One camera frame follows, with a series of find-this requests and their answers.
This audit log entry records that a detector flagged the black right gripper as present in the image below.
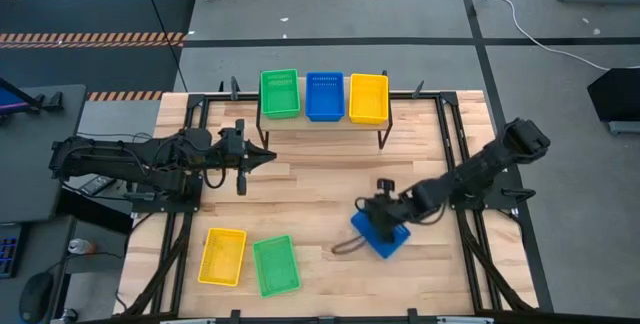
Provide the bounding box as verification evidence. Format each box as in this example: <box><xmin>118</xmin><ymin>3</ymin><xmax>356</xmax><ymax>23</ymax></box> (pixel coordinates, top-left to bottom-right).
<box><xmin>356</xmin><ymin>194</ymin><xmax>407</xmax><ymax>246</ymax></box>

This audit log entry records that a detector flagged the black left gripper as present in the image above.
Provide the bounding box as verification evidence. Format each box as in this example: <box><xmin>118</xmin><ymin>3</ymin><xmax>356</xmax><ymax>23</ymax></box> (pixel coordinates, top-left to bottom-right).
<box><xmin>219</xmin><ymin>118</ymin><xmax>278</xmax><ymax>197</ymax></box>

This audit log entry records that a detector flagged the blue plastic basket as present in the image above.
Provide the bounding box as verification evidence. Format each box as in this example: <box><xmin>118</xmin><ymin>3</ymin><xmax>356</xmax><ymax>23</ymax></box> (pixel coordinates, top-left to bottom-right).
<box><xmin>305</xmin><ymin>71</ymin><xmax>346</xmax><ymax>123</ymax></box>
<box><xmin>349</xmin><ymin>210</ymin><xmax>412</xmax><ymax>260</ymax></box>

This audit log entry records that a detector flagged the green plastic basket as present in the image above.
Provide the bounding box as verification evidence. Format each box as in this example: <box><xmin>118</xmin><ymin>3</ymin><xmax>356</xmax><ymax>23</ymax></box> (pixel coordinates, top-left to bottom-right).
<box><xmin>259</xmin><ymin>68</ymin><xmax>302</xmax><ymax>120</ymax></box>
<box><xmin>252</xmin><ymin>234</ymin><xmax>302</xmax><ymax>299</ymax></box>

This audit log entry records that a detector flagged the yellow plastic basket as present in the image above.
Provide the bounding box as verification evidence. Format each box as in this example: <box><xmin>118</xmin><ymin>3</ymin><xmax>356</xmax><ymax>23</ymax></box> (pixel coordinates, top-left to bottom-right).
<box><xmin>197</xmin><ymin>227</ymin><xmax>248</xmax><ymax>288</ymax></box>
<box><xmin>348</xmin><ymin>73</ymin><xmax>390</xmax><ymax>126</ymax></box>

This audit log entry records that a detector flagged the wooden shelf with black legs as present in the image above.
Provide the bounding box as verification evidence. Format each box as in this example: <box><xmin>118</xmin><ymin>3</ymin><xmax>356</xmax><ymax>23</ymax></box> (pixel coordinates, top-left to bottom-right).
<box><xmin>255</xmin><ymin>69</ymin><xmax>394</xmax><ymax>151</ymax></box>

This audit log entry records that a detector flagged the grey handheld controller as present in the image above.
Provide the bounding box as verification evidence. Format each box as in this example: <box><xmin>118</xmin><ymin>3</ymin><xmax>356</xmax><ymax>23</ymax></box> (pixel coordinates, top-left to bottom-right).
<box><xmin>79</xmin><ymin>174</ymin><xmax>115</xmax><ymax>196</ymax></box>

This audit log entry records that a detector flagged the silver drink can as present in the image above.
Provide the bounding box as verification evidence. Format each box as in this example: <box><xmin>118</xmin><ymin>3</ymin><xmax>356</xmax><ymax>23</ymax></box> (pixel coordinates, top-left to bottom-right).
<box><xmin>67</xmin><ymin>237</ymin><xmax>96</xmax><ymax>256</ymax></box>

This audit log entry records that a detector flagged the black hazard-striped mat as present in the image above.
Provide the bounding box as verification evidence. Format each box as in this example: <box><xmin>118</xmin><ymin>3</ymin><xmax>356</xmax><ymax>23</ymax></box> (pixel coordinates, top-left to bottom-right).
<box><xmin>0</xmin><ymin>0</ymin><xmax>197</xmax><ymax>103</ymax></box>

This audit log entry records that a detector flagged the grey desk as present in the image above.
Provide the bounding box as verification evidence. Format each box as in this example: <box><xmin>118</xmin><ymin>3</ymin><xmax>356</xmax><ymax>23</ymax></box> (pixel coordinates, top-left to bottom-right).
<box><xmin>0</xmin><ymin>82</ymin><xmax>87</xmax><ymax>224</ymax></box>

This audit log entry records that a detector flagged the blue-screen tablet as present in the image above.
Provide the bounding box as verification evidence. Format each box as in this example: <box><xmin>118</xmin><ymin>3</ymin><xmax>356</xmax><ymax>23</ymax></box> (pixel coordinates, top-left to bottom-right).
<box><xmin>0</xmin><ymin>76</ymin><xmax>65</xmax><ymax>115</ymax></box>

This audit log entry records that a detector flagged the dark keyboard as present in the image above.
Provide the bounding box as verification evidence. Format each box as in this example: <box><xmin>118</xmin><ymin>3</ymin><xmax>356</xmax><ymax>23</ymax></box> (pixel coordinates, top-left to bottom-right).
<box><xmin>0</xmin><ymin>222</ymin><xmax>24</xmax><ymax>279</ymax></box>

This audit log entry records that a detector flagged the black cabinet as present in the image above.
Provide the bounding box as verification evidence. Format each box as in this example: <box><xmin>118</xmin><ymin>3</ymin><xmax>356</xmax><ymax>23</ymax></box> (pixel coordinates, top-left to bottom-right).
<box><xmin>586</xmin><ymin>67</ymin><xmax>640</xmax><ymax>136</ymax></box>

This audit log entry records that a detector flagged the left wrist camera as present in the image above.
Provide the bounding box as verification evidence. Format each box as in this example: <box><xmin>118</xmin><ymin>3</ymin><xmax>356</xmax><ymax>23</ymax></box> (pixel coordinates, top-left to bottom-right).
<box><xmin>218</xmin><ymin>126</ymin><xmax>246</xmax><ymax>159</ymax></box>

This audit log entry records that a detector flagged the black aluminium table frame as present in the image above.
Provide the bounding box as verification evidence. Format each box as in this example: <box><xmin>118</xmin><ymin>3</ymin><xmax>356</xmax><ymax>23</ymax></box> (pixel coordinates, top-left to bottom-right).
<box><xmin>112</xmin><ymin>91</ymin><xmax>556</xmax><ymax>324</ymax></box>

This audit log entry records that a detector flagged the thin black cable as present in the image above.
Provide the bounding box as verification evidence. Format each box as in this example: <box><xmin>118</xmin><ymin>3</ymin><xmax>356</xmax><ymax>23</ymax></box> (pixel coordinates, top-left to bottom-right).
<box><xmin>137</xmin><ymin>0</ymin><xmax>189</xmax><ymax>93</ymax></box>

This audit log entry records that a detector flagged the white power cable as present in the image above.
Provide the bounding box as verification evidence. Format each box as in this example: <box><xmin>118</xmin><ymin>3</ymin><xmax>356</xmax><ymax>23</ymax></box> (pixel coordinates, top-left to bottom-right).
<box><xmin>482</xmin><ymin>0</ymin><xmax>614</xmax><ymax>73</ymax></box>

